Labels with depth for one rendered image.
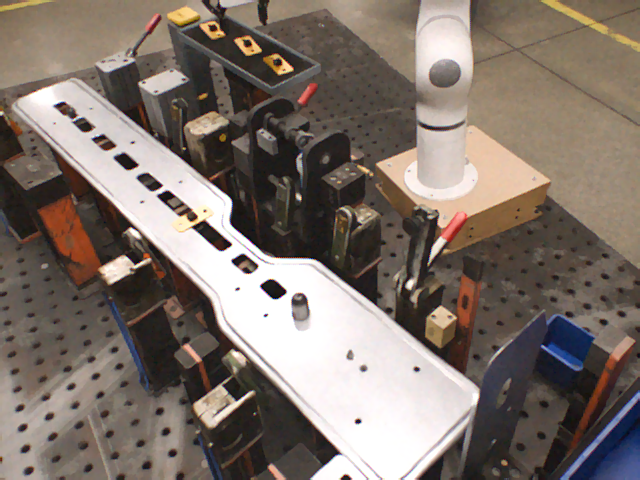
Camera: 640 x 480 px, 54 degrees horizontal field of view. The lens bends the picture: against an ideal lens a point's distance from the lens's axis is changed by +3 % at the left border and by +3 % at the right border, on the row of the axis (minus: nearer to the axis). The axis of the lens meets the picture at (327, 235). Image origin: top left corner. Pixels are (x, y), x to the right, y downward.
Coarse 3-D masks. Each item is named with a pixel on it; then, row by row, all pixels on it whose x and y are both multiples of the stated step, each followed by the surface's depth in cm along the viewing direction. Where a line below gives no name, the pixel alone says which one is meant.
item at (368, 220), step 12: (360, 216) 114; (372, 216) 113; (360, 228) 111; (372, 228) 114; (360, 240) 113; (372, 240) 116; (360, 252) 115; (372, 252) 118; (360, 264) 117; (372, 264) 120; (348, 276) 120; (360, 276) 119; (372, 276) 124; (360, 288) 123; (372, 288) 126; (372, 300) 129
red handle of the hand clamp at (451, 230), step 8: (456, 216) 101; (464, 216) 101; (448, 224) 101; (456, 224) 101; (448, 232) 101; (456, 232) 101; (440, 240) 101; (448, 240) 101; (432, 248) 101; (440, 248) 101; (432, 256) 101; (432, 264) 101; (408, 280) 101; (408, 288) 101
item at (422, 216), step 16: (416, 208) 93; (416, 224) 90; (432, 224) 92; (416, 240) 96; (432, 240) 95; (416, 256) 98; (400, 272) 101; (416, 272) 98; (400, 288) 102; (416, 288) 100
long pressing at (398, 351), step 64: (64, 128) 151; (128, 128) 150; (128, 192) 132; (192, 192) 131; (192, 256) 118; (256, 256) 117; (256, 320) 106; (320, 320) 105; (384, 320) 104; (320, 384) 96; (384, 384) 96; (448, 384) 95; (384, 448) 88; (448, 448) 89
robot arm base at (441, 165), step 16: (464, 128) 148; (416, 144) 155; (432, 144) 149; (448, 144) 148; (464, 144) 152; (416, 160) 167; (432, 160) 152; (448, 160) 151; (464, 160) 156; (416, 176) 162; (432, 176) 155; (448, 176) 154; (464, 176) 160; (416, 192) 158; (432, 192) 157; (448, 192) 156; (464, 192) 155
